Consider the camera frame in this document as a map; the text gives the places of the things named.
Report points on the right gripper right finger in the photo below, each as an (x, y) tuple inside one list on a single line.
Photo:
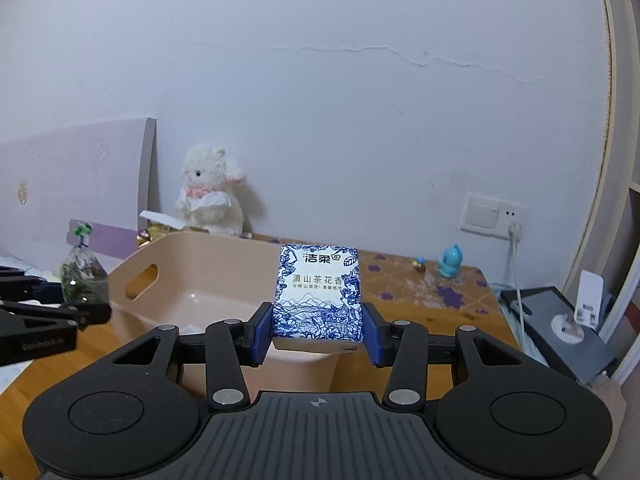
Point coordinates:
[(402, 346)]

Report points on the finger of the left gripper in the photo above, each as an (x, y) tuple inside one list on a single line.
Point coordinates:
[(34, 332), (16, 286)]

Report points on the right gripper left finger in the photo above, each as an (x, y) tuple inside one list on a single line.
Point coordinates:
[(230, 345)]

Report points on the blue white tissue pack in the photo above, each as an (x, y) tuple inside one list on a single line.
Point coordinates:
[(317, 303)]

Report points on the person's right hand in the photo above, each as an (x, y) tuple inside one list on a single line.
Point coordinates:
[(610, 393)]

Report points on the clear bag with green bits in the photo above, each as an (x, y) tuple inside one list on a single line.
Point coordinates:
[(83, 278)]

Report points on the beige plastic storage basket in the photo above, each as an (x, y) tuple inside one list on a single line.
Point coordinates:
[(191, 280)]

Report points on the small mushroom figurine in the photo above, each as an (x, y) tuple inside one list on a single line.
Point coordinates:
[(419, 264)]

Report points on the blue toy figurine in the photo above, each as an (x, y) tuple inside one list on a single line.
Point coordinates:
[(450, 261)]

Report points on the gold snack bag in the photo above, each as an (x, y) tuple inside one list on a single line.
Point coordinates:
[(152, 232)]

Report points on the white paper card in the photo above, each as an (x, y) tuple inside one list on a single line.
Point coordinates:
[(163, 220)]

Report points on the pink purple headboard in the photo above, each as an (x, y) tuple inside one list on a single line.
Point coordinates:
[(54, 181)]

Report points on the white plush lamb toy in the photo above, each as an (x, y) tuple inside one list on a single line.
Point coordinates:
[(207, 200)]

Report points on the dark grey box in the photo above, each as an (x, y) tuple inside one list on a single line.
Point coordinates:
[(571, 349)]

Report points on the white phone stand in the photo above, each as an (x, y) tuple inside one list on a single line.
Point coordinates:
[(582, 304)]

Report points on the white wall switch socket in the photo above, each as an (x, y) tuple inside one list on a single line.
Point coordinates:
[(489, 216)]

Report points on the wooden door frame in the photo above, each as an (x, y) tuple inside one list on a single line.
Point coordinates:
[(611, 237)]

